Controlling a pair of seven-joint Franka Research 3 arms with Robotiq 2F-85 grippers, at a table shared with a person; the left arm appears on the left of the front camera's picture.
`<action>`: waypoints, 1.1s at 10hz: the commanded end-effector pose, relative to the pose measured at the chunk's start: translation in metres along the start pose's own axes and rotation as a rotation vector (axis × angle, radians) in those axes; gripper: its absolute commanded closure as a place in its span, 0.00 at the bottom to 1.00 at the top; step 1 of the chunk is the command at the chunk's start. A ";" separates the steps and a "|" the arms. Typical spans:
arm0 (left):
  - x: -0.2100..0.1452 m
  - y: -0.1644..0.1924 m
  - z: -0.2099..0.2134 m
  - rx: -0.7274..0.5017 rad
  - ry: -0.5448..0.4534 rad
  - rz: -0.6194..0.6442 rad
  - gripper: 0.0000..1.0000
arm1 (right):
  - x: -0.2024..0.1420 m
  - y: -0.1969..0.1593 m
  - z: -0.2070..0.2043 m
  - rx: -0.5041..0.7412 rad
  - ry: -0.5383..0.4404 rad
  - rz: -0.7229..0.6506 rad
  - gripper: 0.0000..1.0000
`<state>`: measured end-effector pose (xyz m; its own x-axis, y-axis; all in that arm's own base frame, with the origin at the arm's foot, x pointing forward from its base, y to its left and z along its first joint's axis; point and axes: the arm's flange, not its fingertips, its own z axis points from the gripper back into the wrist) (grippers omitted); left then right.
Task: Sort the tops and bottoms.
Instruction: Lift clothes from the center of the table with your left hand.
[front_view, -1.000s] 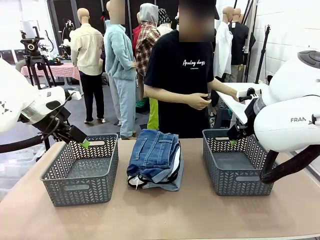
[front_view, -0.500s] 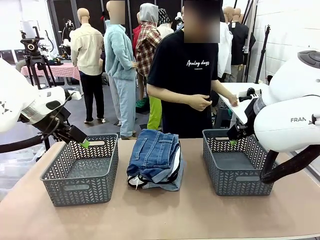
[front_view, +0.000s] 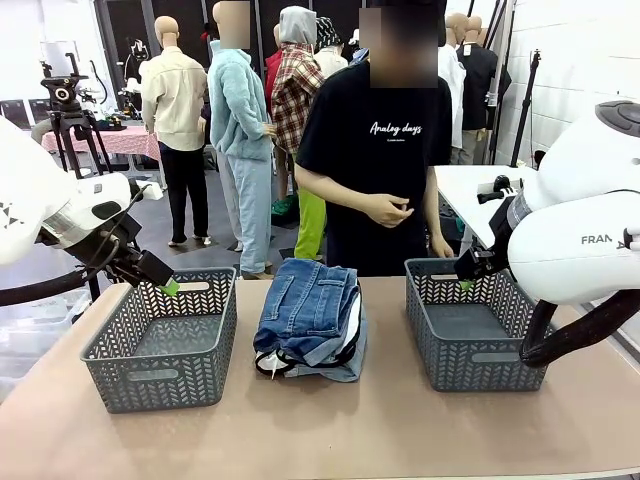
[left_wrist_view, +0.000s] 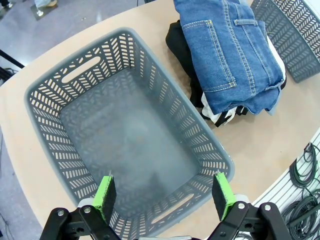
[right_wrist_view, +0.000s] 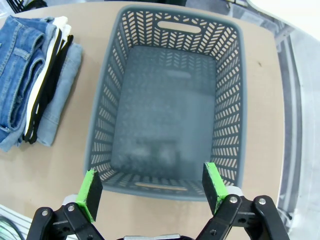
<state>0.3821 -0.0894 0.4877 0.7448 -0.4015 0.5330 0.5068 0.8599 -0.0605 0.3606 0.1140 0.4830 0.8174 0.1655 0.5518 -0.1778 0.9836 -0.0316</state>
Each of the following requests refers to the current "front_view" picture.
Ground person's right forearm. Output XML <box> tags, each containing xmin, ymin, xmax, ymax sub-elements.
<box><xmin>293</xmin><ymin>162</ymin><xmax>381</xmax><ymax>217</ymax></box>

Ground mannequin in teal fleece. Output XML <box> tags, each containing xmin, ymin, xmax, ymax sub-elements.
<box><xmin>206</xmin><ymin>0</ymin><xmax>275</xmax><ymax>280</ymax></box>

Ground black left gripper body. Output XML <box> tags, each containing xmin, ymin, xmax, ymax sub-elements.
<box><xmin>112</xmin><ymin>249</ymin><xmax>175</xmax><ymax>289</ymax></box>

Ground mannequin in black jacket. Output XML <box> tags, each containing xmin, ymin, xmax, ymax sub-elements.
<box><xmin>457</xmin><ymin>14</ymin><xmax>514</xmax><ymax>166</ymax></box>

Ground table with red checkered cloth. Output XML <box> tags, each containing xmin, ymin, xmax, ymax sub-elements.
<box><xmin>40</xmin><ymin>124</ymin><xmax>162</xmax><ymax>164</ymax></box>

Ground person in black t-shirt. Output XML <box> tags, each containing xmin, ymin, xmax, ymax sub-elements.
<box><xmin>293</xmin><ymin>0</ymin><xmax>456</xmax><ymax>277</ymax></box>

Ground gray plastic lattice basket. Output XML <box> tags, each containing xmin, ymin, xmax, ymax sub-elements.
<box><xmin>79</xmin><ymin>267</ymin><xmax>239</xmax><ymax>415</ymax></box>
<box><xmin>403</xmin><ymin>257</ymin><xmax>551</xmax><ymax>394</ymax></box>

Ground light blue denim jeans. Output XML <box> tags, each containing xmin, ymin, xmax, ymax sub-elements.
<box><xmin>284</xmin><ymin>299</ymin><xmax>369</xmax><ymax>384</ymax></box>

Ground person's right hand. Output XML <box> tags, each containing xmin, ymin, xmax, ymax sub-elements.
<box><xmin>367</xmin><ymin>193</ymin><xmax>415</xmax><ymax>229</ymax></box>

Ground mannequin with bucket hat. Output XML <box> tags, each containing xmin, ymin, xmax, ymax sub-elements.
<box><xmin>314</xmin><ymin>17</ymin><xmax>350</xmax><ymax>79</ymax></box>

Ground mannequin in plaid hoodie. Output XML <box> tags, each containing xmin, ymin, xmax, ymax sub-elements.
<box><xmin>269</xmin><ymin>5</ymin><xmax>329</xmax><ymax>261</ymax></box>

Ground person's left hand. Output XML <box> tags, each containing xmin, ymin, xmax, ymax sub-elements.
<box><xmin>430</xmin><ymin>234</ymin><xmax>455</xmax><ymax>260</ymax></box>

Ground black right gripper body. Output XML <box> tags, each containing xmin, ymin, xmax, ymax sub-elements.
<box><xmin>453</xmin><ymin>245</ymin><xmax>509</xmax><ymax>280</ymax></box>

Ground thin black light stand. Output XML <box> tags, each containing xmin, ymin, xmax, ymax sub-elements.
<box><xmin>509</xmin><ymin>48</ymin><xmax>544</xmax><ymax>169</ymax></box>

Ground black left arm cable sleeve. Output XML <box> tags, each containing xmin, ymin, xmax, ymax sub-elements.
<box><xmin>0</xmin><ymin>184</ymin><xmax>151</xmax><ymax>307</ymax></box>

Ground mannequin in beige shirt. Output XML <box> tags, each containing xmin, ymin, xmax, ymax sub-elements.
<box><xmin>139</xmin><ymin>15</ymin><xmax>214</xmax><ymax>247</ymax></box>

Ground black handheld device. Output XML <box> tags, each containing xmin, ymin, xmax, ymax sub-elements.
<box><xmin>477</xmin><ymin>175</ymin><xmax>516</xmax><ymax>205</ymax></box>

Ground black camera tripod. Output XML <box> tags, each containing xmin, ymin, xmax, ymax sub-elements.
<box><xmin>39</xmin><ymin>52</ymin><xmax>115</xmax><ymax>304</ymax></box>

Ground dark blue denim jeans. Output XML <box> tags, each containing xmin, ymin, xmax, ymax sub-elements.
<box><xmin>253</xmin><ymin>257</ymin><xmax>361</xmax><ymax>361</ymax></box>

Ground white top with black trim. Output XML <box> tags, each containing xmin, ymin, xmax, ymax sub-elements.
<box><xmin>254</xmin><ymin>284</ymin><xmax>364</xmax><ymax>379</ymax></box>

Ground white table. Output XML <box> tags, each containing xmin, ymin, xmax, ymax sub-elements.
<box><xmin>432</xmin><ymin>164</ymin><xmax>539</xmax><ymax>251</ymax></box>

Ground clear plastic storage box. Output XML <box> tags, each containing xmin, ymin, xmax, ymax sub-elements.
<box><xmin>0</xmin><ymin>289</ymin><xmax>91</xmax><ymax>396</ymax></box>

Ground mannequin in white shirt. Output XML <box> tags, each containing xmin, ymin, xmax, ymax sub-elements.
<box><xmin>438</xmin><ymin>13</ymin><xmax>469</xmax><ymax>151</ymax></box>

